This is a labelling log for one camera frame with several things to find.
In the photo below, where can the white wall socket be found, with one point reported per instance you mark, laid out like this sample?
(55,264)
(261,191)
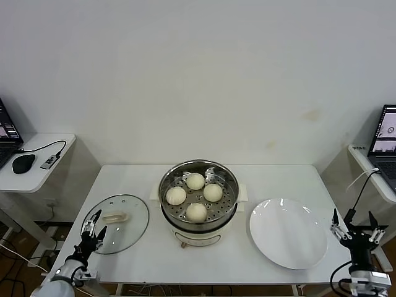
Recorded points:
(52,203)

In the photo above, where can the stainless steel steamer basket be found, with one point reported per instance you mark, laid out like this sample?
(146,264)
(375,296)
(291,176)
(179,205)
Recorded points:
(226,198)

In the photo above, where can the round glass pot lid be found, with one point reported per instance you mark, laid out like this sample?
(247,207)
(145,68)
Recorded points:
(130,222)

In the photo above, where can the white round plate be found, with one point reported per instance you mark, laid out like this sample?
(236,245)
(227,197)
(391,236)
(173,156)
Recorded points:
(287,232)

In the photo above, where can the black computer mouse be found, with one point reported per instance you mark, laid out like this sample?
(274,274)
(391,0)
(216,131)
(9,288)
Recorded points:
(22,163)

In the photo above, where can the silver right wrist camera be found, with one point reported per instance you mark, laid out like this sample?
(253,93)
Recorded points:
(379,281)

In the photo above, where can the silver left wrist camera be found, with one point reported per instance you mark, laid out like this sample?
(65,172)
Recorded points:
(88,273)

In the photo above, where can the black laptop with mouse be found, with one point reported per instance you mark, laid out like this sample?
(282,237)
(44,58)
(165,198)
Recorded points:
(6,136)

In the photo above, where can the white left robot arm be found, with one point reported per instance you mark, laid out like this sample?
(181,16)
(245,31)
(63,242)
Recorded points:
(58,283)

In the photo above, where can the white side table with mouse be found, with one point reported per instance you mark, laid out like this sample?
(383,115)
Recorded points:
(40,182)

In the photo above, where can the white steamed baozi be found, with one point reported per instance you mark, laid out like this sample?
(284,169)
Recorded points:
(176,195)
(195,181)
(196,213)
(212,192)

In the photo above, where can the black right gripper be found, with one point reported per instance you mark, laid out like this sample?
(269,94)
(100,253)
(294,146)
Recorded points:
(360,247)

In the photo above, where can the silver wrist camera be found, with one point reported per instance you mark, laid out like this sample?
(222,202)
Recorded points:
(379,281)
(88,273)

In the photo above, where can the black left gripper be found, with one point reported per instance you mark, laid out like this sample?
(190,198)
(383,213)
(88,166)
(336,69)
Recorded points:
(86,246)

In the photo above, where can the steel steamer pot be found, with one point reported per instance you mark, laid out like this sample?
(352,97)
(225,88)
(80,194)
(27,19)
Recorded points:
(198,236)

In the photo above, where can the grey usb hub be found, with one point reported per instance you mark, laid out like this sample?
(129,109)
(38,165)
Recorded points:
(50,161)

